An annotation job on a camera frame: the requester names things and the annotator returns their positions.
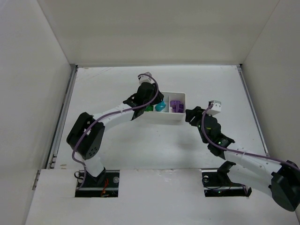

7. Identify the small green lego brick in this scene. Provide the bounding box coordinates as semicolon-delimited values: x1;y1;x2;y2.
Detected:
145;105;154;112

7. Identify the green teal lego stack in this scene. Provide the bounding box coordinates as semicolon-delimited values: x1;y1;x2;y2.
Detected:
154;101;166;112

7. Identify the purple square lego brick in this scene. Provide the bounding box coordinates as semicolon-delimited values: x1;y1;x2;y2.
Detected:
170;100;181;107

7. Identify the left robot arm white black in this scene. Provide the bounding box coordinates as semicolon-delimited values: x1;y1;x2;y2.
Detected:
67;82;164;179

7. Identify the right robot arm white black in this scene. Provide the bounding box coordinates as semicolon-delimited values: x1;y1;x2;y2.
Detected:
185;102;300;212

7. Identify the white three-compartment container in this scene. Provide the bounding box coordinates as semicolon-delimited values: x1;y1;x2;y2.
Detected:
141;91;186;121

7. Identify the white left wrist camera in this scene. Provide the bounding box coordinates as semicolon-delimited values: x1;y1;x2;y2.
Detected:
138;72;153;85

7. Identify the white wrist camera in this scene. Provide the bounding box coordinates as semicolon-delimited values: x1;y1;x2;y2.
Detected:
207;100;222;116
138;72;153;85

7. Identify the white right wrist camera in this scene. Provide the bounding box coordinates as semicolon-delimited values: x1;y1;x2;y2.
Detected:
207;100;222;116

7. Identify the right aluminium rail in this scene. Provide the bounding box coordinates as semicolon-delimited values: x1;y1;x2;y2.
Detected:
237;64;270;156

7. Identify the aluminium rail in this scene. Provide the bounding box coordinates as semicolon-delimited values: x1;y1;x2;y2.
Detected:
32;64;78;191
237;64;270;156

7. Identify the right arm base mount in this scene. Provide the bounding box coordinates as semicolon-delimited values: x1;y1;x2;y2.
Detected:
202;161;252;197

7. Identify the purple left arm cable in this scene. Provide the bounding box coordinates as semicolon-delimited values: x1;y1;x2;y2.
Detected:
71;73;160;188

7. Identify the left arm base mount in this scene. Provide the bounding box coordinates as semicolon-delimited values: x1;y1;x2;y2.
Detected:
74;170;120;198

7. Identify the left aluminium rail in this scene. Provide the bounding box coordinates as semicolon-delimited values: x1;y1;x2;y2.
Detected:
32;64;78;191

